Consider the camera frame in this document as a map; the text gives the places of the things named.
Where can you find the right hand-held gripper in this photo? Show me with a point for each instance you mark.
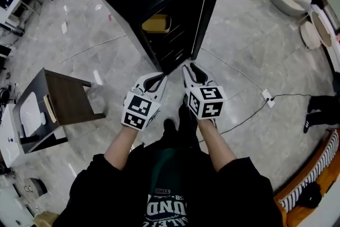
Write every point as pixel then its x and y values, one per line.
pixel 207 102

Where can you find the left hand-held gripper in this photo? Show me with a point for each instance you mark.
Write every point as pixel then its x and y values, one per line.
pixel 139 111

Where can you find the yellow plastic container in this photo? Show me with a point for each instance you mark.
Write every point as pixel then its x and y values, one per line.
pixel 156 24

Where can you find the person's left forearm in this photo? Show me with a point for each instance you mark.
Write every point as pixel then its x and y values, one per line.
pixel 122 146

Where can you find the person's right forearm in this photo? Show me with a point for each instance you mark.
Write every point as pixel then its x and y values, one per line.
pixel 216 143

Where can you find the person's left leg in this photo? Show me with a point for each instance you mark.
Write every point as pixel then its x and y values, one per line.
pixel 169 129

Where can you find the person's leg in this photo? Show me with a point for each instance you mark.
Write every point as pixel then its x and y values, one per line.
pixel 187 125
pixel 169 129

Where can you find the person's right leg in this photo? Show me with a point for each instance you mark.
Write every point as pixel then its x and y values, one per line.
pixel 187 125

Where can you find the white power strip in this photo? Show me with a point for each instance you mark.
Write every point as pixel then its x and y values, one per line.
pixel 267 98

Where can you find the dark wooden side table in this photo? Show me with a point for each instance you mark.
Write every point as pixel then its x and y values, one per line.
pixel 69 99

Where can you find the white paper sheet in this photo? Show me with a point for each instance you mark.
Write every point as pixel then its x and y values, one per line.
pixel 64 28

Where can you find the beige flat tray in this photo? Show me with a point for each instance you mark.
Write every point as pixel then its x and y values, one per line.
pixel 50 109

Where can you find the white soap dish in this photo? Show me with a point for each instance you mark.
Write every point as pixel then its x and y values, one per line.
pixel 42 118

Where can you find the round white side table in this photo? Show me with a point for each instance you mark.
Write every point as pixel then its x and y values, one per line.
pixel 309 35

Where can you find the person's black and green top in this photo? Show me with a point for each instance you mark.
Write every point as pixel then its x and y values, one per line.
pixel 106 199

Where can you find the white sink basin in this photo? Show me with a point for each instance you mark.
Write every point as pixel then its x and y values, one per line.
pixel 29 113

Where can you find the round beige side table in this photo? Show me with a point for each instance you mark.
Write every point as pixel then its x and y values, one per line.
pixel 322 30

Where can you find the black faucet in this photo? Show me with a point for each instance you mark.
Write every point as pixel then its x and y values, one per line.
pixel 26 138

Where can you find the striped cushion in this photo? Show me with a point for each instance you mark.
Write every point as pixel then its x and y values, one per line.
pixel 318 167

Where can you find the white cabinet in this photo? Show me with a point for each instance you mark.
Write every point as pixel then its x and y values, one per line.
pixel 9 138

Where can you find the dark grey round device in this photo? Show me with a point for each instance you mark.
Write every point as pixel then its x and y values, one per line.
pixel 35 187

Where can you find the black bag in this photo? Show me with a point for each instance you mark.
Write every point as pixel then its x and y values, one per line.
pixel 309 195

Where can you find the white table with black sign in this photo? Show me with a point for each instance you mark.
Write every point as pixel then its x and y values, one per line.
pixel 10 0

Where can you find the orange striped sofa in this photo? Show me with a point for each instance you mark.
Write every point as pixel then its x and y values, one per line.
pixel 329 186

